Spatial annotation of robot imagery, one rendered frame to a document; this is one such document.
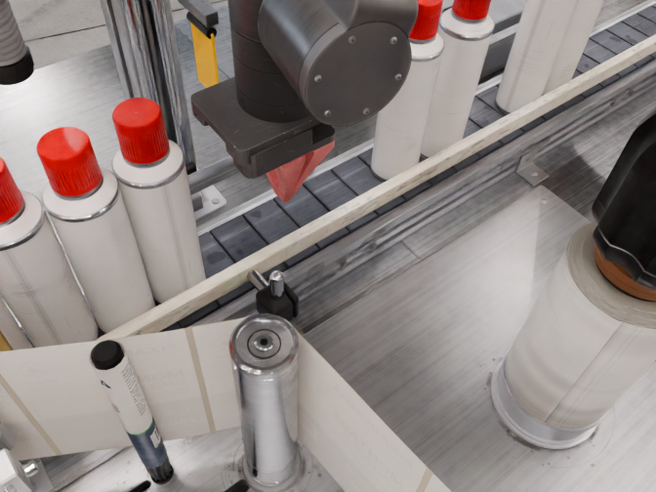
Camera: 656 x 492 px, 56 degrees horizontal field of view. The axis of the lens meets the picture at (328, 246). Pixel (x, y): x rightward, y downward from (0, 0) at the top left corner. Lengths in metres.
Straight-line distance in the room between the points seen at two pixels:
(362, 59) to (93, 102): 0.63
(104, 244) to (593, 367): 0.34
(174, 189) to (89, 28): 2.21
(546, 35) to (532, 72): 0.05
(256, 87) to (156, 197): 0.13
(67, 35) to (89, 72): 1.69
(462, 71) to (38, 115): 0.53
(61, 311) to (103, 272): 0.05
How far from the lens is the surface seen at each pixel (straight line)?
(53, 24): 2.71
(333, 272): 0.65
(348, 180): 0.68
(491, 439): 0.54
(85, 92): 0.91
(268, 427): 0.39
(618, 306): 0.40
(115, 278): 0.50
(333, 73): 0.29
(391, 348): 0.56
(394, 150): 0.65
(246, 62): 0.38
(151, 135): 0.44
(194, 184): 0.57
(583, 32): 0.81
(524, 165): 0.81
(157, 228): 0.49
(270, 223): 0.64
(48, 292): 0.49
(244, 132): 0.39
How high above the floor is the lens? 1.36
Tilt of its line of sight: 51 degrees down
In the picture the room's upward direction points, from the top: 4 degrees clockwise
